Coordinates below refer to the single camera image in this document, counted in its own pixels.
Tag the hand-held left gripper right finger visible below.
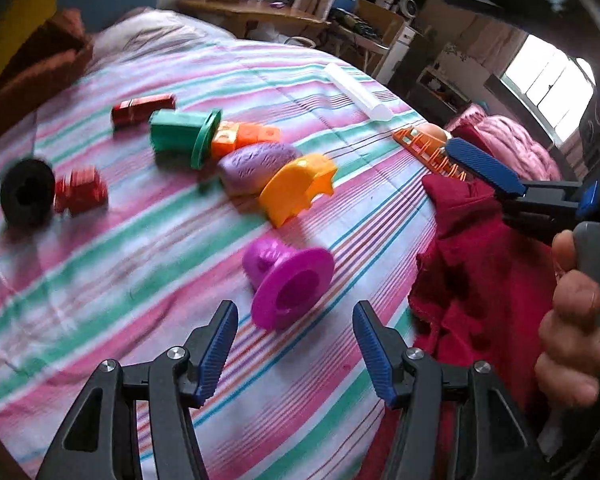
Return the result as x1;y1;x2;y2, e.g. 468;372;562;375
352;301;547;480

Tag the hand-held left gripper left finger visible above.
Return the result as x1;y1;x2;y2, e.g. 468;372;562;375
35;300;240;480

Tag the magenta flanged plastic cup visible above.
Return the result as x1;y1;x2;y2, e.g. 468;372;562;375
242;237;336;332

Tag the purple patterned egg-shaped toy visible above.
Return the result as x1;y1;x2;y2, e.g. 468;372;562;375
217;142;303;197

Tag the person's right hand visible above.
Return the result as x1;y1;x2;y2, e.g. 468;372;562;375
534;229;600;411

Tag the pink knitted blanket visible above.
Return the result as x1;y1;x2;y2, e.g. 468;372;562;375
442;102;566;183

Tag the beige egg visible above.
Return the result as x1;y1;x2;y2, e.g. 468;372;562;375
421;123;453;142

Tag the orange plastic rack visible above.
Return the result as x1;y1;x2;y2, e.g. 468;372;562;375
393;127;473;181

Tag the white cabinet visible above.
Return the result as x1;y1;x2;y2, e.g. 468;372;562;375
379;24;417;83

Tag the window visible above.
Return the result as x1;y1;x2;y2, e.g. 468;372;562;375
500;34;597;137

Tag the dark red cloth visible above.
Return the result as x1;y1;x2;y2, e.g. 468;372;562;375
360;125;563;480

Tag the striped bed blanket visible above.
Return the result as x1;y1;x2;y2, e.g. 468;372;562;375
0;10;448;480

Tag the translucent white tube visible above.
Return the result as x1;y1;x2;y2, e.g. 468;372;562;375
325;63;394;124

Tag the yellow curved plastic piece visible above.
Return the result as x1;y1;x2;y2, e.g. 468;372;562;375
258;154;339;228

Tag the small red toy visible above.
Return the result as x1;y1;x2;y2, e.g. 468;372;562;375
53;167;109;217

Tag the orange cube block toy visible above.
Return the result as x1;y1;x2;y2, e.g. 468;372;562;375
211;121;282;160

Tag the green flanged plastic cup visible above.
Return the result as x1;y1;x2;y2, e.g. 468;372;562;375
148;109;223;171

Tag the wooden table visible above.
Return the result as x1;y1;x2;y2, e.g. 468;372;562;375
177;0;332;40

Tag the red metallic cylinder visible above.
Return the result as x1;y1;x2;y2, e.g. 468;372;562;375
111;94;177;130

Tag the grey pillow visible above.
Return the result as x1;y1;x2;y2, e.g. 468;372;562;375
87;7;236;68

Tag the brown cushion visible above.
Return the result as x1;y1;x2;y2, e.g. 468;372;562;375
0;7;96;148

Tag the black foam ring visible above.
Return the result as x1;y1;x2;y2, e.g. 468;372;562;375
0;158;57;228

